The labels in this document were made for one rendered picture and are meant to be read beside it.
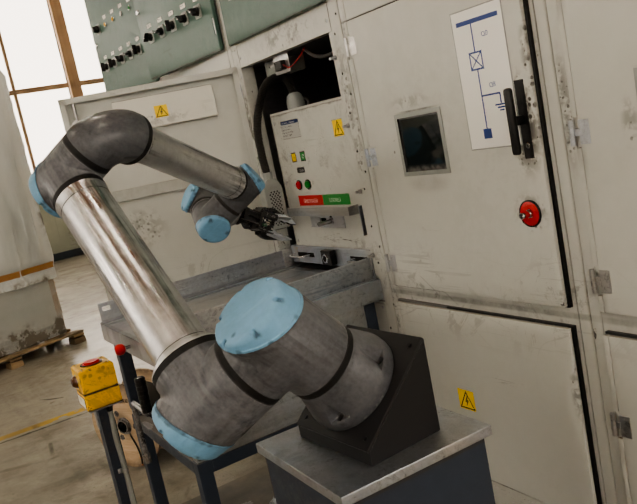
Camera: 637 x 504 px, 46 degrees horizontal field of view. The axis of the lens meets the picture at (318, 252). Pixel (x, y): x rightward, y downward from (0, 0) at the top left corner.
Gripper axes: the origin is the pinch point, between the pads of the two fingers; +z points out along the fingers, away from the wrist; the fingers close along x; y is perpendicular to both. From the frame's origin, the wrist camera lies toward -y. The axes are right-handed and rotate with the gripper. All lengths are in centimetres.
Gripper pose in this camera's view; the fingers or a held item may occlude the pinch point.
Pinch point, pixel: (288, 230)
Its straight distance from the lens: 236.8
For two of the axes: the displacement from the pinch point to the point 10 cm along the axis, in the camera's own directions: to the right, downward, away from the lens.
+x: 2.4, -9.6, 1.0
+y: 5.2, 0.4, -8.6
